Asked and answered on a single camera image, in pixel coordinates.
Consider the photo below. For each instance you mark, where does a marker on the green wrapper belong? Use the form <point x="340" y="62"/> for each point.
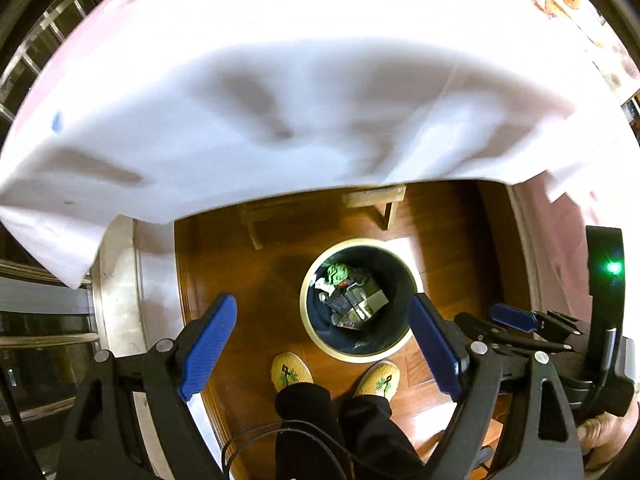
<point x="339" y="275"/>

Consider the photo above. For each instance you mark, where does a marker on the black packet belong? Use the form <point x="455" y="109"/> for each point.
<point x="342" y="300"/>

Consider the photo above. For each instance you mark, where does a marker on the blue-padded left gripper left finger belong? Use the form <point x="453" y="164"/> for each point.
<point x="176" y="369"/>

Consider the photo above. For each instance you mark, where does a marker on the metal window grille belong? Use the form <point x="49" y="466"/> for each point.
<point x="46" y="36"/>

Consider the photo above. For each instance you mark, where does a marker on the dark blue trash bin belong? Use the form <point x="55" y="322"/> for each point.
<point x="390" y="265"/>

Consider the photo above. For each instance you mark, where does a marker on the person right hand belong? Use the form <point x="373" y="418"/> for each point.
<point x="601" y="438"/>

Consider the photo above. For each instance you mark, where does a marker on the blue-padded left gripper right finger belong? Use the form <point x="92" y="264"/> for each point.
<point x="462" y="368"/>

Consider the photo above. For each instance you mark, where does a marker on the white paper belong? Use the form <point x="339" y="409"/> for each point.
<point x="324" y="287"/>

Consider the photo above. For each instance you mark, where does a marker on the pink bed cover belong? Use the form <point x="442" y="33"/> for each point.
<point x="553" y="239"/>

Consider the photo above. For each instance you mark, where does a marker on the wooden folding table frame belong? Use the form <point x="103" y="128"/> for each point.
<point x="384" y="200"/>

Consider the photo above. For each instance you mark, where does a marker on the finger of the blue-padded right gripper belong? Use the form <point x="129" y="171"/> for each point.
<point x="521" y="320"/>

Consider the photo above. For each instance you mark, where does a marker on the yellow slipper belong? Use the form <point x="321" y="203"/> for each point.
<point x="289" y="369"/>
<point x="381" y="379"/>

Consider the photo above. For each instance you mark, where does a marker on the cartoon monster tablecloth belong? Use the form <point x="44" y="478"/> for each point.
<point x="160" y="109"/>

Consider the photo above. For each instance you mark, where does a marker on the left yellow slipper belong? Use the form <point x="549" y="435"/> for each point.
<point x="289" y="369"/>

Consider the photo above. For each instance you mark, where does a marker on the right yellow slipper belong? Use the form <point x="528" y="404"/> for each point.
<point x="381" y="379"/>

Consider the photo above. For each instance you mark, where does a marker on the small green tea box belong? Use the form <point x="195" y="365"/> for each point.
<point x="373" y="299"/>

